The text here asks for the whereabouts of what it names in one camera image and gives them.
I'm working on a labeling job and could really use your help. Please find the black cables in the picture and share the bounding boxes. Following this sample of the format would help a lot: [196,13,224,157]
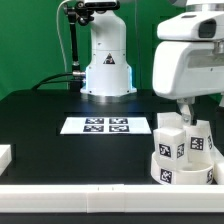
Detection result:
[31,73,75,90]

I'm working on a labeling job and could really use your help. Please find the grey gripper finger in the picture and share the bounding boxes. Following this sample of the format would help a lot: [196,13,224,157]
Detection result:
[177,97,195,126]

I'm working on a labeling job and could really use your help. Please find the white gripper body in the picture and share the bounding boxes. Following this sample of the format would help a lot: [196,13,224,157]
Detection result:
[153,13,224,99]

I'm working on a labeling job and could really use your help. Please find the white round stool seat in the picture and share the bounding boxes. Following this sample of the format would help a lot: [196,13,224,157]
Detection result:
[151,154,214,185]

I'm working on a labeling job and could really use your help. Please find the white front rail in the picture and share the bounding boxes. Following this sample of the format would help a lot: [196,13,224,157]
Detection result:
[0,185,224,213]

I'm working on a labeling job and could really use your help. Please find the paper sheet with markers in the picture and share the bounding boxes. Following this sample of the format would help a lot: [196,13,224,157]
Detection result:
[60,117,151,135]

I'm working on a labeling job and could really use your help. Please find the white cable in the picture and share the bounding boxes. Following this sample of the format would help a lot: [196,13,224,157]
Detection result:
[55,0,73,74]

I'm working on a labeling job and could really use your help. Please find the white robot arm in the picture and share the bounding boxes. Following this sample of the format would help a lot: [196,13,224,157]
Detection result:
[83,0,224,125]

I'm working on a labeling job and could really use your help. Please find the white left rail block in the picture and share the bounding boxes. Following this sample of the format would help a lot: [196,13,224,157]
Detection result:
[0,145,12,176]

